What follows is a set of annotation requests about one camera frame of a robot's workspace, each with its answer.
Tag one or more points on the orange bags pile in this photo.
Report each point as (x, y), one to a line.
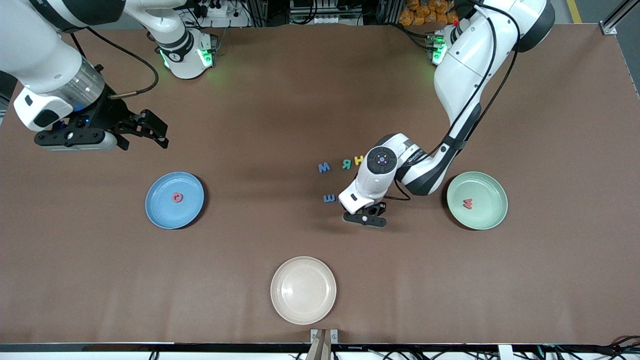
(425, 12)

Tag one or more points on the blue foam lowercase m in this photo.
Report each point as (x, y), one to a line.
(329, 199)

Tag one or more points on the aluminium frame profile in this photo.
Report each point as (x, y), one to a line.
(607, 27)

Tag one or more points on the blue plate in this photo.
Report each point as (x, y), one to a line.
(174, 215)

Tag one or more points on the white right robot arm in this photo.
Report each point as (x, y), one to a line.
(35, 45)

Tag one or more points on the blue foam uppercase W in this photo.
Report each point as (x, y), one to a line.
(324, 168)

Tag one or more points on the beige plate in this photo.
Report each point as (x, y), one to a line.
(303, 290)

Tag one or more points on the red foam uppercase Q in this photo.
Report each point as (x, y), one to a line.
(174, 198)

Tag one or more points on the teal foam uppercase R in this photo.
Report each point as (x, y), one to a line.
(346, 164)

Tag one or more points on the metal table edge bracket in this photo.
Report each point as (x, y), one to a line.
(334, 335)

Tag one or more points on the yellow foam uppercase H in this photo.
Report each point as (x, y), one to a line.
(358, 160)

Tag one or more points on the green plate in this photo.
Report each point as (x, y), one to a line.
(485, 215)

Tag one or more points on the black table edge rail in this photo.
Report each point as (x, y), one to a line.
(150, 346)

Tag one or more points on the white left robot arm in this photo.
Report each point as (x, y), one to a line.
(465, 65)

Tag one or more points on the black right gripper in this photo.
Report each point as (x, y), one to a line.
(111, 114)

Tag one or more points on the white power strip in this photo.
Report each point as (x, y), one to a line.
(225, 20)

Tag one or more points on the black electronics rack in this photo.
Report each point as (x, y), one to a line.
(325, 10)

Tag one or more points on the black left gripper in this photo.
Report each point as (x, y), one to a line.
(382, 210)

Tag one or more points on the red foam lowercase w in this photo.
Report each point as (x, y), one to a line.
(468, 204)

